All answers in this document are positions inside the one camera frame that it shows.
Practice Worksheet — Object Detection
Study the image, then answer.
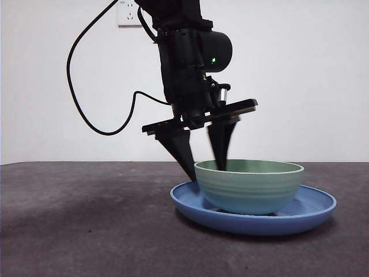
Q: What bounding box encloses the long black cable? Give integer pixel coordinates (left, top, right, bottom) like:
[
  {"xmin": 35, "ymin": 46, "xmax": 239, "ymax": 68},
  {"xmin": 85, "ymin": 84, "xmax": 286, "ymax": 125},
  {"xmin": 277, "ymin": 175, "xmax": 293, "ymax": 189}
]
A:
[{"xmin": 66, "ymin": 0, "xmax": 174, "ymax": 136}]

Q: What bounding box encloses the short black cable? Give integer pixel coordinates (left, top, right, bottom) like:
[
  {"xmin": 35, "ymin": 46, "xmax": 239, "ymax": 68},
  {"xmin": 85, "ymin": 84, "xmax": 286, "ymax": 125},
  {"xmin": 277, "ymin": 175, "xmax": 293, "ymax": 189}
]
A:
[{"xmin": 137, "ymin": 5, "xmax": 159, "ymax": 40}]

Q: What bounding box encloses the white wall socket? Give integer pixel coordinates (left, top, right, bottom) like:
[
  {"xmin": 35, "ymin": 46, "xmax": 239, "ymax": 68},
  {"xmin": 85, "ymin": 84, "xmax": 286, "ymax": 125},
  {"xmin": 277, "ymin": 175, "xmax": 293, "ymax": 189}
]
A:
[{"xmin": 117, "ymin": 0, "xmax": 144, "ymax": 29}]

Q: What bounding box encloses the green ribbed bowl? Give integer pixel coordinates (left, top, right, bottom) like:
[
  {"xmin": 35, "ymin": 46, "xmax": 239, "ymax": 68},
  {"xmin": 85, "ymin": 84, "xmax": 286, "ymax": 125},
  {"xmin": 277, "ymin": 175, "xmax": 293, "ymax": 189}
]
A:
[{"xmin": 194, "ymin": 159, "xmax": 305, "ymax": 215}]

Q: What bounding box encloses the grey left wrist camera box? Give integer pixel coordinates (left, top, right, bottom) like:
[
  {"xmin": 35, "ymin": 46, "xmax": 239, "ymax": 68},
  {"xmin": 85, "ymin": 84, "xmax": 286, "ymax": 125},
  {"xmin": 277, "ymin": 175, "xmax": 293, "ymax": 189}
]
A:
[{"xmin": 215, "ymin": 83, "xmax": 231, "ymax": 104}]

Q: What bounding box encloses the blue plate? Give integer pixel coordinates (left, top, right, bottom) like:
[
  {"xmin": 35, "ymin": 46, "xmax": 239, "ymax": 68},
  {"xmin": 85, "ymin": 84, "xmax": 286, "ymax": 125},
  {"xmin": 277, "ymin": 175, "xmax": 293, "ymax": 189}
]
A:
[{"xmin": 170, "ymin": 181, "xmax": 337, "ymax": 237}]

